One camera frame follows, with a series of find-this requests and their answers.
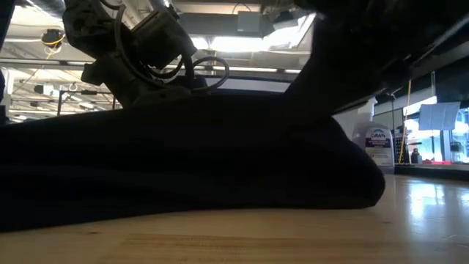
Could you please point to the black garment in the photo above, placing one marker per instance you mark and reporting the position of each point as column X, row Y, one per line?
column 183, row 157

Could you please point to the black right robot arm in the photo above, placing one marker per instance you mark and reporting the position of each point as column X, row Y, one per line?
column 421, row 22

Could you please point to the clear spray bottle blue trigger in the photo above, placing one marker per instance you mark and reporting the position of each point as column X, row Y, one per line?
column 379, row 146

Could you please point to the grey ceiling box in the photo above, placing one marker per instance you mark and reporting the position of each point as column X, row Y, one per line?
column 249, row 22

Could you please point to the white paper sheet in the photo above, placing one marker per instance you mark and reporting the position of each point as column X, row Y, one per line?
column 439, row 115

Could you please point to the small dark bottle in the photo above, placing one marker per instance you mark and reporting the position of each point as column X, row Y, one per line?
column 416, row 157

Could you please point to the rectangular ceiling duct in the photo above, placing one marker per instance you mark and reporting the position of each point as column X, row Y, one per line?
column 289, row 36

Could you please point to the black background rig frame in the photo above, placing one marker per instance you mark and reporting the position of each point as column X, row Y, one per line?
column 59, row 104

